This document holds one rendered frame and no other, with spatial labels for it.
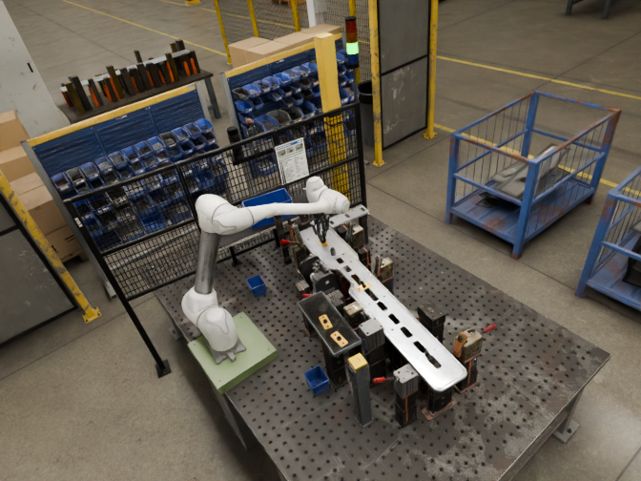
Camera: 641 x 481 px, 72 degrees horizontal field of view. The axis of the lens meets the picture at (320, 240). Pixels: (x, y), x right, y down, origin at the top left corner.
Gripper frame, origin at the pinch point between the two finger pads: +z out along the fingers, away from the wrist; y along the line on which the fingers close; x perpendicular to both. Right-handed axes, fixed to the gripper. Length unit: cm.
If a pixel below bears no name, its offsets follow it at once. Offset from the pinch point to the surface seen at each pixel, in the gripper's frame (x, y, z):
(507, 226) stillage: 16, 185, 88
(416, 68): 220, 241, 10
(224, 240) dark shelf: 37, -52, 2
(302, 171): 54, 16, -15
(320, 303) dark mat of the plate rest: -58, -31, -12
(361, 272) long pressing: -36.4, 5.1, 4.4
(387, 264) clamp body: -43.2, 17.9, 0.4
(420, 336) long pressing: -90, 4, 4
